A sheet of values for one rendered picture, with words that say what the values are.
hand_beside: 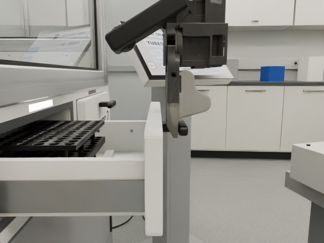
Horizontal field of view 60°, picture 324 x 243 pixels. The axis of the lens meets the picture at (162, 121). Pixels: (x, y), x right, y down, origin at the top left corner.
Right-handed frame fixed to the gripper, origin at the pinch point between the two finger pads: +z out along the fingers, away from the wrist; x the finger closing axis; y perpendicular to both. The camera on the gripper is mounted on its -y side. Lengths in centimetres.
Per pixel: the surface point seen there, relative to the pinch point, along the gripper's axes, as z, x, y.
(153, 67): -10, 72, -3
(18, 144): 0.6, -8.0, -18.0
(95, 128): 0.5, 1.4, -11.1
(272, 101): 22, 269, 126
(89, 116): 1.5, 20.5, -16.4
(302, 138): 63, 266, 162
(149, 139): -1.4, -14.5, -2.6
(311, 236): 28.7, 17.7, 33.0
